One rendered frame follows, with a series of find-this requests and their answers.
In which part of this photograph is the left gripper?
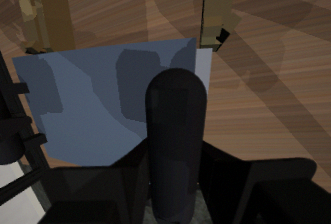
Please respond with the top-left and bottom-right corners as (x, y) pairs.
(0, 113), (32, 143)

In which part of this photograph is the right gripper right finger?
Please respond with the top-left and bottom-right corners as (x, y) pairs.
(198, 140), (317, 224)

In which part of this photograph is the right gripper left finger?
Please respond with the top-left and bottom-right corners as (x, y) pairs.
(40, 137), (150, 224)

